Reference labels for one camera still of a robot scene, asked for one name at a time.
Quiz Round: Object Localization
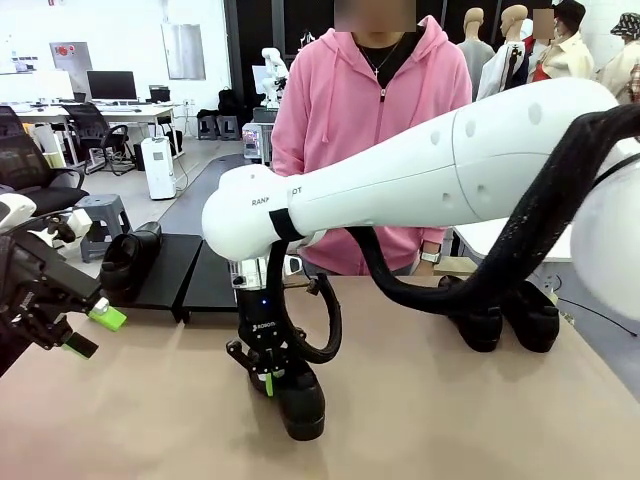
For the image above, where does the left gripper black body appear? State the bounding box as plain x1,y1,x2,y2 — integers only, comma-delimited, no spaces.
0,234,104,351

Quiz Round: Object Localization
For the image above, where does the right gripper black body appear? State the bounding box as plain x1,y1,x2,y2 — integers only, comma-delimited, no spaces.
234,288,294,356

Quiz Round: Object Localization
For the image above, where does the person's pink-sleeved left forearm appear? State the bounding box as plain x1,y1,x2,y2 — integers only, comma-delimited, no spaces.
414,225,454,254

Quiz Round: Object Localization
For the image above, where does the black shoe stand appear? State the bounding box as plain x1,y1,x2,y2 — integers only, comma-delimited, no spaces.
102,233,204,321
174,239,241,325

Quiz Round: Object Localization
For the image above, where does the grey plastic stool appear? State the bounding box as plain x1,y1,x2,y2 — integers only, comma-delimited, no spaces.
74,193,132,264

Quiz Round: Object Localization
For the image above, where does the black mesh office chair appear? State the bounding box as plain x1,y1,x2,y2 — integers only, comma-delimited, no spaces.
0,105,90,216

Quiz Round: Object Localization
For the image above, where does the white air purifier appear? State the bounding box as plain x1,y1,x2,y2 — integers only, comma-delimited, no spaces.
140,137,177,201

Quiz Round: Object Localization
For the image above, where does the computer case with lights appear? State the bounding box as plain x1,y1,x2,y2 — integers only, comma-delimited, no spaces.
242,124,274,164

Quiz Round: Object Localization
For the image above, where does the white office desk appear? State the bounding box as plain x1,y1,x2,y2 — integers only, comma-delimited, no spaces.
9,102,176,166

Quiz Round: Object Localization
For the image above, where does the black computer monitor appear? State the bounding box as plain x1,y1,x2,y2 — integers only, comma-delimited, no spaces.
86,70,138,101

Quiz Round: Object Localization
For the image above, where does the black backpack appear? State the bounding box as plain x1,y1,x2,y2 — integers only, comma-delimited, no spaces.
217,87,239,116

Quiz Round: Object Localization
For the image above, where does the white table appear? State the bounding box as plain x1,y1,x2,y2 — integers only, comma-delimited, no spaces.
452,218,576,261

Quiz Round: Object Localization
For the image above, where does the grey cabinet with red dial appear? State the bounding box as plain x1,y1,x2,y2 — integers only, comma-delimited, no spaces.
48,41,94,71

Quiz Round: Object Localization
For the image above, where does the person in pink hoodie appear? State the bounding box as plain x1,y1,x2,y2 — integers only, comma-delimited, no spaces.
271,0,474,277

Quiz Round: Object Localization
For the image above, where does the mannequin in grey shirt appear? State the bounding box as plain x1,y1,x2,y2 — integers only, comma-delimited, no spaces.
457,7,497,101

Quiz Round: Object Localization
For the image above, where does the mannequin in white jacket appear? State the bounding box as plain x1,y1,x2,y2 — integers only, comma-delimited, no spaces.
475,4,532,101

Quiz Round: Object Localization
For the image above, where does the mannequin in beige jacket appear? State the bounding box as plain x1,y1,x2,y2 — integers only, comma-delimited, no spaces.
529,0,596,84

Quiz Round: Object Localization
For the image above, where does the mannequin with bucket hat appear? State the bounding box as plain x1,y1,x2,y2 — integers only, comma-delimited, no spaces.
597,12,640,104

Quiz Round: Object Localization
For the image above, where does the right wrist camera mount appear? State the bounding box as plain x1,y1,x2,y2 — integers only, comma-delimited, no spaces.
282,252,322,297

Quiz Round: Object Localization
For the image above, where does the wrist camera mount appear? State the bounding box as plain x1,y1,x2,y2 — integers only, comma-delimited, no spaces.
282,252,322,297
0,193,93,251

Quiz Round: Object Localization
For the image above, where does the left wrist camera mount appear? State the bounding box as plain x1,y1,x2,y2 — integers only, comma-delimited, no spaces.
0,193,93,251

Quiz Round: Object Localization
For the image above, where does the right arm black cable sleeve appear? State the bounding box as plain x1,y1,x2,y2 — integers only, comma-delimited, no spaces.
267,103,640,365

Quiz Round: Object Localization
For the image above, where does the metal wall panel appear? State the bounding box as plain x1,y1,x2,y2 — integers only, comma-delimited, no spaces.
160,23,206,81

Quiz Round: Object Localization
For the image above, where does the silver cross necklace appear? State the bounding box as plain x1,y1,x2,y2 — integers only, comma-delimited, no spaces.
357,37,401,79

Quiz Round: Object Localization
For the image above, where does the thin black cable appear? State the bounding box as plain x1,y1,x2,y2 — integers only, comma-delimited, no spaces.
557,297,640,341

